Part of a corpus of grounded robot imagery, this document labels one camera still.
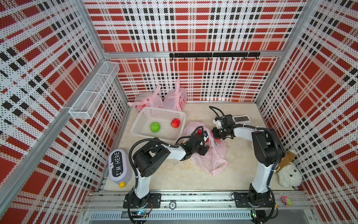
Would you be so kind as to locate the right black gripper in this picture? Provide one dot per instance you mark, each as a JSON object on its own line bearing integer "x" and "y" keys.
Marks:
{"x": 214, "y": 130}

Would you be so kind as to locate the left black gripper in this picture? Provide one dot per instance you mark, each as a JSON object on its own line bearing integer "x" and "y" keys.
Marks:
{"x": 203, "y": 150}

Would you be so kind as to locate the red apple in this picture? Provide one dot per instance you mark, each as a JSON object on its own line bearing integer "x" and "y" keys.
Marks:
{"x": 217, "y": 142}
{"x": 175, "y": 123}

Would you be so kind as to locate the pink plastic bag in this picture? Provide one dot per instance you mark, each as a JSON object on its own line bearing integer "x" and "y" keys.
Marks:
{"x": 147, "y": 99}
{"x": 176, "y": 98}
{"x": 213, "y": 161}

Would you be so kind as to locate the green apple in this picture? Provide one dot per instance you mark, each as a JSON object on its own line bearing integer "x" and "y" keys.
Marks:
{"x": 155, "y": 127}

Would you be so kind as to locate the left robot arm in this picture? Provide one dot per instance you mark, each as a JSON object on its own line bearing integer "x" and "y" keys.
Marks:
{"x": 147, "y": 155}

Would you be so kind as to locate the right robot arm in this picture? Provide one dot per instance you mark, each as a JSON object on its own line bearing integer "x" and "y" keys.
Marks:
{"x": 268, "y": 151}

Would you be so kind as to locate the white digital clock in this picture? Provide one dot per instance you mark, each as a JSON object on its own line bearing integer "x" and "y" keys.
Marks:
{"x": 241, "y": 119}

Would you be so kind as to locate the white plush teddy bear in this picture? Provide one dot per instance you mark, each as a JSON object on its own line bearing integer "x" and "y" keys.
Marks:
{"x": 288, "y": 173}

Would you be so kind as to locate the pink toy car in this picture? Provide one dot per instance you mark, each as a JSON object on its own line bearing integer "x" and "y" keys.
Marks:
{"x": 286, "y": 201}

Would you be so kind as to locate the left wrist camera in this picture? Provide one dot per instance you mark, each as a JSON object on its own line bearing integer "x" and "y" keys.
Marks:
{"x": 205, "y": 136}

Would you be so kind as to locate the black hook rail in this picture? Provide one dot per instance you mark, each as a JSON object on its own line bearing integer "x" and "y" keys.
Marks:
{"x": 244, "y": 55}

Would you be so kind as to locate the white wire wall shelf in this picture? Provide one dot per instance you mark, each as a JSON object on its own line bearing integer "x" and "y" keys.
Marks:
{"x": 95, "y": 90}

